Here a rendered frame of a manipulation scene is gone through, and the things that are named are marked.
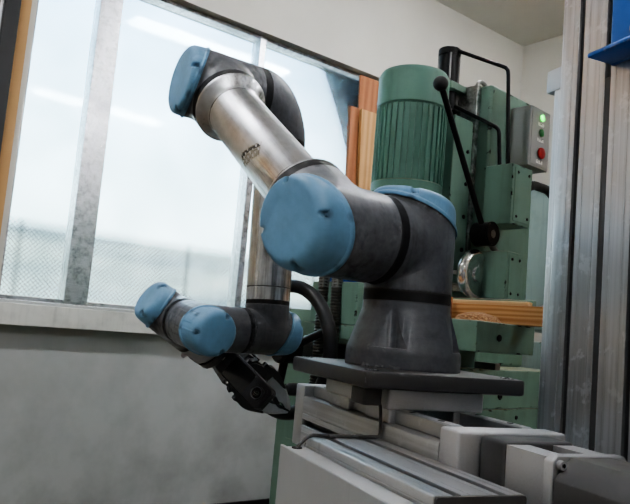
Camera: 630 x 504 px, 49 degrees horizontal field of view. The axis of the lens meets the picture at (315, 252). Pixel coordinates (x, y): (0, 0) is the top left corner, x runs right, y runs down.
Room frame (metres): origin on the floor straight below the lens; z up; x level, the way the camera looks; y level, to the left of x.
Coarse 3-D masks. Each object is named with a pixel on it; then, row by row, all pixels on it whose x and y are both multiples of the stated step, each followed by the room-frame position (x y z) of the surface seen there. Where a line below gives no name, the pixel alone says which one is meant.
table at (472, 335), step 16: (304, 320) 1.69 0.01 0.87; (464, 320) 1.34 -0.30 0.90; (480, 320) 1.33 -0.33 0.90; (464, 336) 1.34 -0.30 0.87; (480, 336) 1.33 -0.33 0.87; (496, 336) 1.37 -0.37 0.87; (512, 336) 1.40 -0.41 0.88; (528, 336) 1.45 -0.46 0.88; (496, 352) 1.37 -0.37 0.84; (512, 352) 1.41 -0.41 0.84; (528, 352) 1.45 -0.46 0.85
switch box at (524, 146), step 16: (512, 112) 1.78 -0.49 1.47; (528, 112) 1.75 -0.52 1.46; (544, 112) 1.79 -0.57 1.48; (512, 128) 1.78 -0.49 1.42; (528, 128) 1.75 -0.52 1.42; (544, 128) 1.79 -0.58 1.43; (512, 144) 1.78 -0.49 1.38; (528, 144) 1.74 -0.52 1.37; (544, 144) 1.79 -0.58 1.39; (512, 160) 1.78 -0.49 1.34; (528, 160) 1.74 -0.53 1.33; (544, 160) 1.79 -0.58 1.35
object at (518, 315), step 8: (456, 304) 1.55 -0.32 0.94; (464, 304) 1.53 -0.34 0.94; (472, 304) 1.51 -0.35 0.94; (480, 304) 1.50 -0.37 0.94; (456, 312) 1.55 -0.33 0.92; (464, 312) 1.53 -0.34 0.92; (488, 312) 1.48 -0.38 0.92; (496, 312) 1.47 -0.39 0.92; (504, 312) 1.46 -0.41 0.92; (512, 312) 1.44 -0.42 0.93; (520, 312) 1.43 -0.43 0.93; (528, 312) 1.41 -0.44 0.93; (536, 312) 1.40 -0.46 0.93; (504, 320) 1.45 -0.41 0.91; (512, 320) 1.44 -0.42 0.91; (520, 320) 1.43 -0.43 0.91; (528, 320) 1.41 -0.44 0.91; (536, 320) 1.40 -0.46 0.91
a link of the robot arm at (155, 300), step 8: (152, 288) 1.15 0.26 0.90; (160, 288) 1.13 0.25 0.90; (168, 288) 1.14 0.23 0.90; (144, 296) 1.15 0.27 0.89; (152, 296) 1.13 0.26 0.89; (160, 296) 1.12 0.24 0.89; (168, 296) 1.13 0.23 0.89; (176, 296) 1.14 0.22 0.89; (136, 304) 1.15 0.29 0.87; (144, 304) 1.13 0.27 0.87; (152, 304) 1.12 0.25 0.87; (160, 304) 1.12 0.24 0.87; (168, 304) 1.12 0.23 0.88; (136, 312) 1.14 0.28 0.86; (144, 312) 1.12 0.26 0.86; (152, 312) 1.12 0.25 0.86; (160, 312) 1.12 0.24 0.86; (144, 320) 1.13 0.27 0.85; (152, 320) 1.13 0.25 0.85; (160, 320) 1.12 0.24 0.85; (152, 328) 1.15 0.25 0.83; (160, 328) 1.13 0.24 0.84; (160, 336) 1.18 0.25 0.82; (176, 344) 1.17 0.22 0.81
